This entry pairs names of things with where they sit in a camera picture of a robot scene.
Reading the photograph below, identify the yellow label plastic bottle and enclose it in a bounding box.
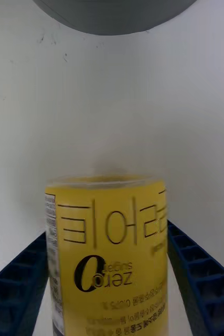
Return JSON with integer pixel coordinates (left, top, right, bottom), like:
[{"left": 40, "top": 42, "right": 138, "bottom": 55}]
[{"left": 43, "top": 175, "right": 169, "bottom": 336}]

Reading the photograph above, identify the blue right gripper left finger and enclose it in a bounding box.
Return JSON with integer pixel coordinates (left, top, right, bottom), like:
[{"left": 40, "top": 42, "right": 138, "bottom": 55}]
[{"left": 0, "top": 230, "right": 51, "bottom": 336}]

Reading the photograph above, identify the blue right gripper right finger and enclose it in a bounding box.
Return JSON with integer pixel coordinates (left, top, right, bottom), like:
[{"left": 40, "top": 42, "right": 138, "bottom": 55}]
[{"left": 167, "top": 219, "right": 224, "bottom": 336}]

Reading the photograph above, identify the grey plastic bin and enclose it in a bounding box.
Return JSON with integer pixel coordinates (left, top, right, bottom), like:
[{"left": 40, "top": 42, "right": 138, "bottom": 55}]
[{"left": 32, "top": 0, "right": 198, "bottom": 36}]

